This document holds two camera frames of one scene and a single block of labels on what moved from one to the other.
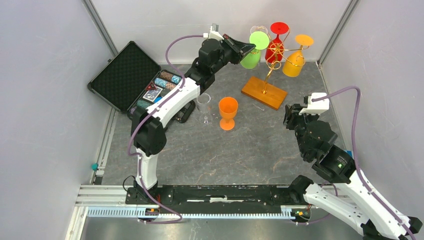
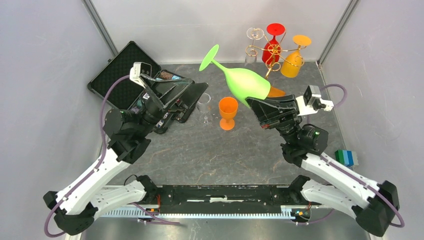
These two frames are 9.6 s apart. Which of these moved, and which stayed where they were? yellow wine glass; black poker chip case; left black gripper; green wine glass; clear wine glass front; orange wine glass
Moved: green wine glass; left black gripper
Stayed: yellow wine glass; black poker chip case; orange wine glass; clear wine glass front
